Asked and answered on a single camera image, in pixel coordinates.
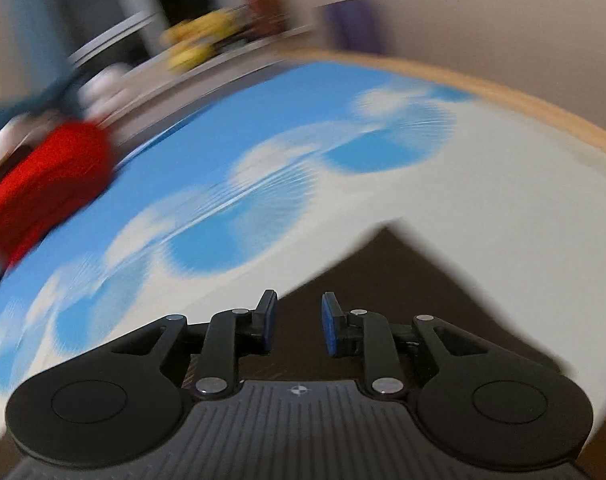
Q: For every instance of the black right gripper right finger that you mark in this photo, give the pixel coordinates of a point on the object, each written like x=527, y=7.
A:
x=479, y=402

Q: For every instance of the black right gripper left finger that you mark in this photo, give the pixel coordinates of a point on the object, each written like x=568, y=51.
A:
x=124, y=398

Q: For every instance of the brown corduroy pants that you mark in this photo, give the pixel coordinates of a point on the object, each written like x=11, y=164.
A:
x=386, y=275

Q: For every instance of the red folded sweater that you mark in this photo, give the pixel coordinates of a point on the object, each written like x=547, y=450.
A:
x=66, y=172

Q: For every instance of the blue white patterned bedsheet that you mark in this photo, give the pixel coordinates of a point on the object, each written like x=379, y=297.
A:
x=267, y=187

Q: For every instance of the white plush toy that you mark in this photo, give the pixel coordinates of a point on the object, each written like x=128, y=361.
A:
x=105, y=94

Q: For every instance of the teal shark plush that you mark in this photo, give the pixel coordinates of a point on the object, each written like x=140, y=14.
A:
x=61, y=95

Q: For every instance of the yellow plush toys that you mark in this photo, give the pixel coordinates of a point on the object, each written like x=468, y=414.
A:
x=192, y=43

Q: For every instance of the grey window bench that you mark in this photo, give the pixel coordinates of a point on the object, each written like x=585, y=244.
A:
x=161, y=98

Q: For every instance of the blue curtain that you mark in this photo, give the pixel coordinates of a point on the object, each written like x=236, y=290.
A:
x=42, y=39

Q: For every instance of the dark red bag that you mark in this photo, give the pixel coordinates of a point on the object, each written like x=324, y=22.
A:
x=269, y=17

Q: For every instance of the purple bin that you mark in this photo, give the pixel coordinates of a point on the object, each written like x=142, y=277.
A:
x=354, y=26

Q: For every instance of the wooden bed frame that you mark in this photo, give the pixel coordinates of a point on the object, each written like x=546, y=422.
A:
x=594, y=457

